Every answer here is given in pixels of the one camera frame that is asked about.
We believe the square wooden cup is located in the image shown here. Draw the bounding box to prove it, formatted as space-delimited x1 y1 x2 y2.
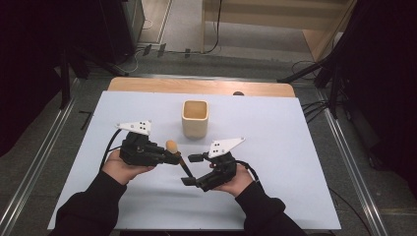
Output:
181 99 209 140

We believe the dark cabinet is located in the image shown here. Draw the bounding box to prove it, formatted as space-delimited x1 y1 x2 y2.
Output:
97 0 146 65

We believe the person's right hand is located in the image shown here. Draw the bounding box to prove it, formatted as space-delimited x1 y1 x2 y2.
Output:
211 163 255 199

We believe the makeup brush with black handle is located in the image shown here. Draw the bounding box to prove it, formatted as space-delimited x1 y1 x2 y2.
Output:
165 140 195 180

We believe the thin black floor cable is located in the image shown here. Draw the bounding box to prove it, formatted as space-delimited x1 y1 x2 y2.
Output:
328 187 373 236

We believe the bundle of black floor cables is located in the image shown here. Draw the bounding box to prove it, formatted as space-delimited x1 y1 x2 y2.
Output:
301 99 330 124

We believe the black tripod stand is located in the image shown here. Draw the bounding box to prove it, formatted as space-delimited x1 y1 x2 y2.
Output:
276 57 340 120

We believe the metal floor rail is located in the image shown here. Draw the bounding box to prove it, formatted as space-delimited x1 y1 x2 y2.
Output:
316 89 391 236
0 97 79 236

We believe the hanging black cable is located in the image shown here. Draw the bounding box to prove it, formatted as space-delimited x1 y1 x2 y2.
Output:
203 0 224 55

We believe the white table cover sheet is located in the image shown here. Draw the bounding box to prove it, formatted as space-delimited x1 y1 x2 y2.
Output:
47 90 342 231

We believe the white floor cable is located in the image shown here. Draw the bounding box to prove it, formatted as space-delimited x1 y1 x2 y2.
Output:
124 48 146 75

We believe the right hand-held gripper black cable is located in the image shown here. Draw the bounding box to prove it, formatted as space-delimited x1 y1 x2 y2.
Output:
234 159 264 191

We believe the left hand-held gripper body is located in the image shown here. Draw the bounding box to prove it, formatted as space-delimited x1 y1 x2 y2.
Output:
115 119 166 167

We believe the black upright stand post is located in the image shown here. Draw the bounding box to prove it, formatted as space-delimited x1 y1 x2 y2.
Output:
58 48 72 110

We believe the light wooden shelf unit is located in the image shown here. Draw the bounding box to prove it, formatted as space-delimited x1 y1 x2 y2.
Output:
200 0 358 62

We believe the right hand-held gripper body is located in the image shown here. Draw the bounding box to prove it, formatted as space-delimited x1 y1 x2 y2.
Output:
196 137 246 193

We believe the person's left hand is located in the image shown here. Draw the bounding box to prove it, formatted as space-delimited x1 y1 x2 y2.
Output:
101 149 155 186

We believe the hand-held gripper black cable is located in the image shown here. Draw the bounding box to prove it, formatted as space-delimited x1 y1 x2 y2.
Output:
234 159 264 191
98 128 123 171

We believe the left hand-held gripper black cable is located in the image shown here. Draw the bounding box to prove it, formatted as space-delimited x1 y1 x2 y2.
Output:
98 128 123 171

